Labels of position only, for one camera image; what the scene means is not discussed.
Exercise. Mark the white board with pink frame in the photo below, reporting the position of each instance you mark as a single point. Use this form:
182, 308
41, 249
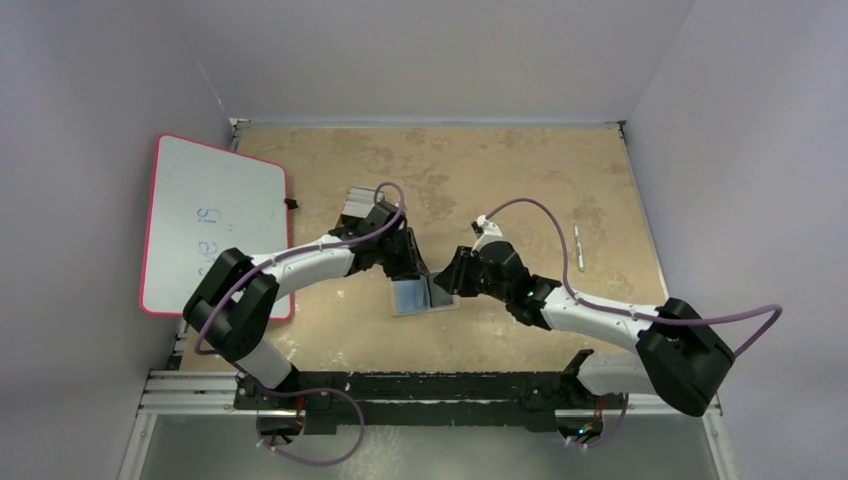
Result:
205, 199

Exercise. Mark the aluminium frame rail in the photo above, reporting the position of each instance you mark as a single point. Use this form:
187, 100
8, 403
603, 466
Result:
532, 391

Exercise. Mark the blue credit card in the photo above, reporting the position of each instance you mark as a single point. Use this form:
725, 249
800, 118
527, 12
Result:
411, 296

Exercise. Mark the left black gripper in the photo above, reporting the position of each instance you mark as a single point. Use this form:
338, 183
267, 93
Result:
411, 266

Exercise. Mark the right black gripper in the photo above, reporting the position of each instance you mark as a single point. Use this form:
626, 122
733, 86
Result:
465, 271

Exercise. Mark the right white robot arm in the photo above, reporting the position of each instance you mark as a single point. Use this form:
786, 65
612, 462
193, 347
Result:
668, 352

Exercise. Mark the white green pen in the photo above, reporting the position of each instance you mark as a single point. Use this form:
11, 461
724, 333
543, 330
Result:
579, 249

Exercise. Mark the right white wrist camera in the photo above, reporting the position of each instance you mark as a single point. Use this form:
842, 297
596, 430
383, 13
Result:
486, 232

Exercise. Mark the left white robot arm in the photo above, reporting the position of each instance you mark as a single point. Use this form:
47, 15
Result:
231, 307

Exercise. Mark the stack of cards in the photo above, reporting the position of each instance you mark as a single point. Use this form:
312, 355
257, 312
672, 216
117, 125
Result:
358, 202

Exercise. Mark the beige leather card holder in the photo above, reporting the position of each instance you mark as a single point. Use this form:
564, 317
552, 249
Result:
394, 313

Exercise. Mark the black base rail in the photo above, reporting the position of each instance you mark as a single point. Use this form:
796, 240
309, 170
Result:
344, 410

